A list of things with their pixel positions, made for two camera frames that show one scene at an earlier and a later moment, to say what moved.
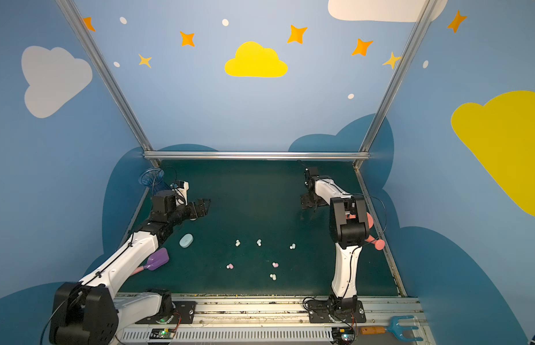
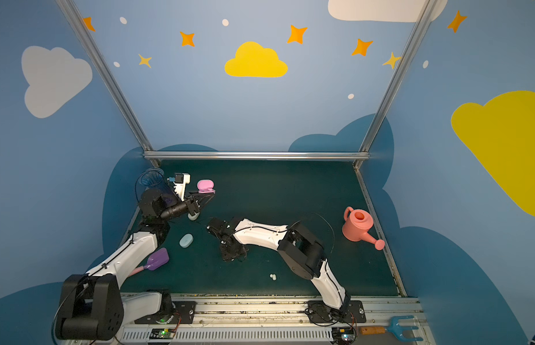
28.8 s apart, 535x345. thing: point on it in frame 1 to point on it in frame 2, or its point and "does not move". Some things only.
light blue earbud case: x=186 y=240 does not move
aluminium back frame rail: x=257 y=156 does not move
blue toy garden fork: x=394 y=328 does not move
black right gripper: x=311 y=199 to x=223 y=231
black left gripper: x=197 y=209 to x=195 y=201
